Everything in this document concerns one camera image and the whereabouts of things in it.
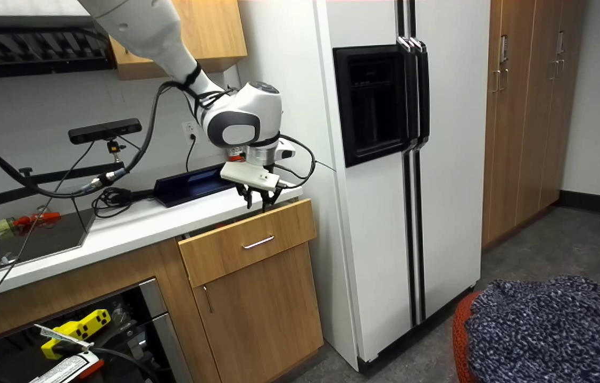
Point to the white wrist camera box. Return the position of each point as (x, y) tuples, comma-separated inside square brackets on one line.
[(250, 175)]

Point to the black stereo camera on counter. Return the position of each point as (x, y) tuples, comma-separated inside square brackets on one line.
[(104, 129)]

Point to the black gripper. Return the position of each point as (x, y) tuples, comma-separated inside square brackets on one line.
[(258, 193)]

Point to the dark blue tray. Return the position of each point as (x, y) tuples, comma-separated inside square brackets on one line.
[(191, 186)]

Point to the wooden lower cabinet door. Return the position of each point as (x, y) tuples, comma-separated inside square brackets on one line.
[(262, 322)]

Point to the tall wooden cabinet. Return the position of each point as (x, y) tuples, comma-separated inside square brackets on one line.
[(530, 91)]

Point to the blue knitted sweater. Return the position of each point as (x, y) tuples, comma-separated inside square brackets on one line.
[(557, 331)]

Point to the red green toy vegetable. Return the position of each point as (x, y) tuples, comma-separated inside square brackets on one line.
[(26, 222)]

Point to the black range hood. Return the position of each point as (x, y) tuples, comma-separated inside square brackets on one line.
[(48, 45)]

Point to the wooden upper cabinet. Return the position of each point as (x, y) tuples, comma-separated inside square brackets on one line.
[(209, 28)]

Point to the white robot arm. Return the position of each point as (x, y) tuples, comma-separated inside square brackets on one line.
[(245, 119)]

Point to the wooden front white drawer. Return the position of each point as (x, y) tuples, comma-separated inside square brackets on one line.
[(248, 241)]

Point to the white refrigerator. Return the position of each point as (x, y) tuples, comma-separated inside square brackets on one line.
[(390, 99)]

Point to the black mat on counter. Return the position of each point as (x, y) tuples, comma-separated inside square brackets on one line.
[(70, 230)]

